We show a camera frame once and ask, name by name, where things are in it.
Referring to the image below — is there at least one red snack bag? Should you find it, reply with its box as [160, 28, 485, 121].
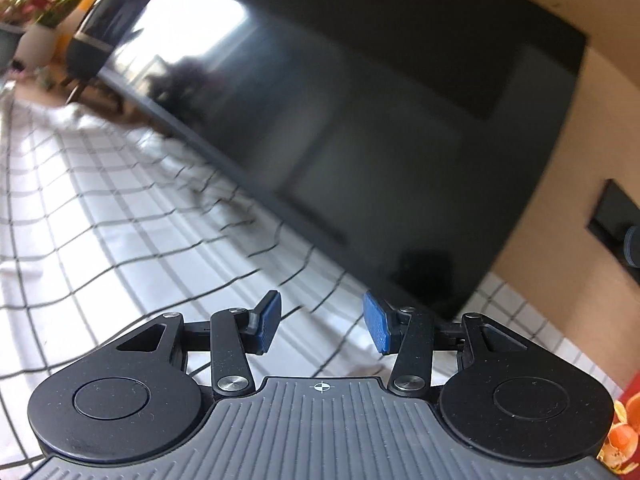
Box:
[597, 374, 640, 480]

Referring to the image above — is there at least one white grid tablecloth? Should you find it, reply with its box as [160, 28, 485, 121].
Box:
[0, 79, 626, 476]

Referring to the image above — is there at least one black television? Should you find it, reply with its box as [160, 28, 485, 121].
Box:
[101, 0, 587, 318]

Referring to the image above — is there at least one potted plant white pot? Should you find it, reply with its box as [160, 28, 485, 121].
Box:
[1, 0, 82, 70]

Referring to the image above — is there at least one dark round speaker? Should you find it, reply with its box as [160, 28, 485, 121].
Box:
[61, 0, 150, 104]

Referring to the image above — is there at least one black wall socket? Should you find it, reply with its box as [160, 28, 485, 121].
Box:
[587, 179, 639, 282]

